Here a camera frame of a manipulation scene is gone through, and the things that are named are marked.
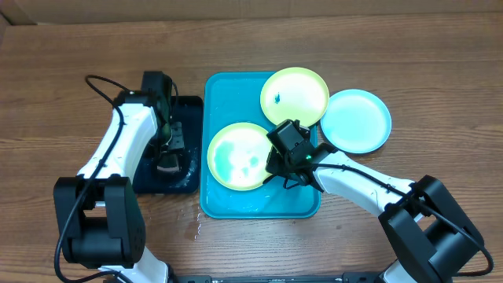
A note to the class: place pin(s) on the teal plastic tray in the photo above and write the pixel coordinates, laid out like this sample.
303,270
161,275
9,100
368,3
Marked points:
231,97

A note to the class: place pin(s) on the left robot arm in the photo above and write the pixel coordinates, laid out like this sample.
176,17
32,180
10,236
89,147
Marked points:
98,216

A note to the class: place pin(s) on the light blue plate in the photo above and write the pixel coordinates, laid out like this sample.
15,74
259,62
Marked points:
356,121

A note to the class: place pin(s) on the black plastic tray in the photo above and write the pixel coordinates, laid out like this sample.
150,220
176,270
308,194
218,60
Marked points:
147,179

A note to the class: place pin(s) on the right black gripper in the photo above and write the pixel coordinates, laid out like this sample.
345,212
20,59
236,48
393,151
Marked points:
276,167

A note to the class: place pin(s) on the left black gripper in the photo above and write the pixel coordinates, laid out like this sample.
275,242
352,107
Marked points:
178,144

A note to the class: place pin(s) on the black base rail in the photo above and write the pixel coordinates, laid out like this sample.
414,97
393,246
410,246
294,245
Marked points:
348,277

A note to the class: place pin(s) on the dark sponge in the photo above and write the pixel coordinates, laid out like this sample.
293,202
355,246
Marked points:
168,163

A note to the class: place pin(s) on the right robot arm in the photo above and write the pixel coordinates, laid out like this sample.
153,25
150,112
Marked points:
428,231

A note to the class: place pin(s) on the yellow-green plate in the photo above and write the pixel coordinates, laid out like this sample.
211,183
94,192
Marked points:
237,156
294,93

